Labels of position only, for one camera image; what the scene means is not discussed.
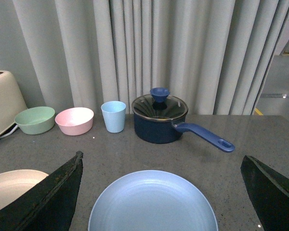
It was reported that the light blue plate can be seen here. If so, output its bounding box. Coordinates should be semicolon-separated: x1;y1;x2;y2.
88;170;218;231

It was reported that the cream toaster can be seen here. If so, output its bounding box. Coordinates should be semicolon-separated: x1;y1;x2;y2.
0;71;27;136

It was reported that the dark blue saucepan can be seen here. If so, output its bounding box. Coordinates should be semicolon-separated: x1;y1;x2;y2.
133;114;235;153

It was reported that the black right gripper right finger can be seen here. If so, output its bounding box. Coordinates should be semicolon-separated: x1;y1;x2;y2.
240;155;289;231

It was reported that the pink bowl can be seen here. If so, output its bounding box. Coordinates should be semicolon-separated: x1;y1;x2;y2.
55;107;94;136

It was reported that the grey curtain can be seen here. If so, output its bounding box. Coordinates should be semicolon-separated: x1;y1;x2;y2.
0;0;289;115

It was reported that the green bowl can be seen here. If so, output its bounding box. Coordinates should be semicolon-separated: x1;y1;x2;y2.
14;106;55;135

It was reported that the beige plate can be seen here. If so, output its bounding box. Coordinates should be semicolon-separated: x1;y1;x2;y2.
0;169;49;210

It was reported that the white toaster cable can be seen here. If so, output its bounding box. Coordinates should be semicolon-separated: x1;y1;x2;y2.
0;123;19;139

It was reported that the glass lid blue knob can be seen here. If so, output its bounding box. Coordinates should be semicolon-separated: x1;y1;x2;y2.
132;87;188;121

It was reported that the light blue cup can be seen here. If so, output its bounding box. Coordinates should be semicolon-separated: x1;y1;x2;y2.
101;101;126;133

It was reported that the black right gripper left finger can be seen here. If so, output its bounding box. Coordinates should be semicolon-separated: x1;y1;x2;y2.
0;151;83;231

